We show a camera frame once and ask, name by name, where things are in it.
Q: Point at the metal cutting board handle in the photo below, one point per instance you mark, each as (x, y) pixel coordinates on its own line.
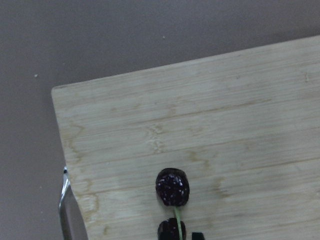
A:
(71, 220)

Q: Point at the dark red cherry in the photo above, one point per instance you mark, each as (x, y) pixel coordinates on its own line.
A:
(172, 228)
(172, 187)

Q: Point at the dark red cherry lower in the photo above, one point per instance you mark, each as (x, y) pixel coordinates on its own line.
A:
(172, 228)

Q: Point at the wooden cutting board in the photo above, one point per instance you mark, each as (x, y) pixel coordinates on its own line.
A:
(244, 127)

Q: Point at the dark red cherry upper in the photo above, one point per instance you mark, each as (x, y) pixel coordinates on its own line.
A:
(172, 187)

